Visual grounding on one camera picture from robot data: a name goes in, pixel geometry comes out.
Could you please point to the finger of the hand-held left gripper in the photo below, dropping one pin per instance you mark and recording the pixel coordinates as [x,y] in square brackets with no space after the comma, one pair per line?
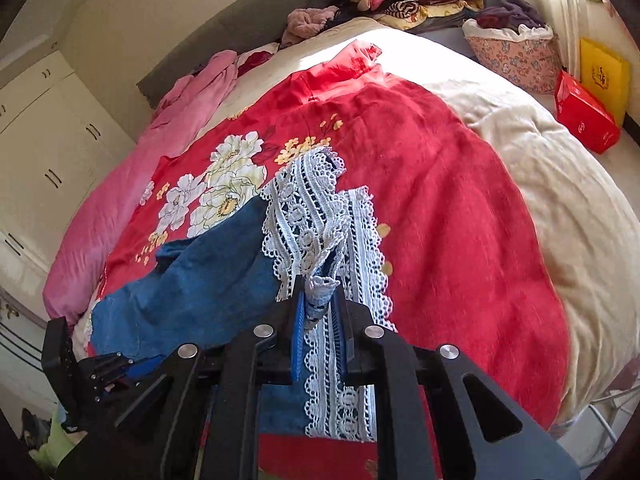
[107,367]

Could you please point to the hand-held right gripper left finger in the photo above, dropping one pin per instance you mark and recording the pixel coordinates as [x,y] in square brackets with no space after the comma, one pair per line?
[298,332]

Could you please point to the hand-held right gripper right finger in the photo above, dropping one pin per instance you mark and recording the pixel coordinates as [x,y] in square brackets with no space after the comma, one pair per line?
[343,332]

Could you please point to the blue denim lace-trimmed pants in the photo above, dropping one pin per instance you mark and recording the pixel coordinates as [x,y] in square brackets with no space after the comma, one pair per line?
[200,280]

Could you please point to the red floral blanket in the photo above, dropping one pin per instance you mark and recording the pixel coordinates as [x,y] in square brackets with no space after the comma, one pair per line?
[450,240]

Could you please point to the pink quilt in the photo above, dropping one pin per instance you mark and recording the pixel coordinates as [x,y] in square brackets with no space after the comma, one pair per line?
[100,220]

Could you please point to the white wardrobe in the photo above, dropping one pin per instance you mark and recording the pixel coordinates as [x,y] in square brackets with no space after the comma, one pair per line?
[50,160]

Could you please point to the beige comforter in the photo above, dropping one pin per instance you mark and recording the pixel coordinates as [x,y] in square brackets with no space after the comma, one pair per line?
[565,200]

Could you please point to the mauve crumpled garment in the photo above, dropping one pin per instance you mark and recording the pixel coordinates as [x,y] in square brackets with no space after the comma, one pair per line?
[310,20]

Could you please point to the grey bed headboard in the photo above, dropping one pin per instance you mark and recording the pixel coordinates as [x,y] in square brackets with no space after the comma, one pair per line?
[260,15]

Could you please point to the floral laundry basket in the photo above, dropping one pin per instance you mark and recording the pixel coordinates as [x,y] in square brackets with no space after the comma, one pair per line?
[515,60]

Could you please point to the red cardboard box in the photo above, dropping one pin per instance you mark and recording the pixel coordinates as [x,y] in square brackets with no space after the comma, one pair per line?
[585,115]

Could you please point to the purple clothes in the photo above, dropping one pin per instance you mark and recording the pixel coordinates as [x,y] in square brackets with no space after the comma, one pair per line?
[515,12]

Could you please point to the yellow box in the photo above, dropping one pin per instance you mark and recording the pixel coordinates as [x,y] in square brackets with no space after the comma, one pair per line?
[605,75]

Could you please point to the white metal frame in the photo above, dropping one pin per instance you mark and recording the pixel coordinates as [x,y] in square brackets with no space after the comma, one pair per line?
[602,420]

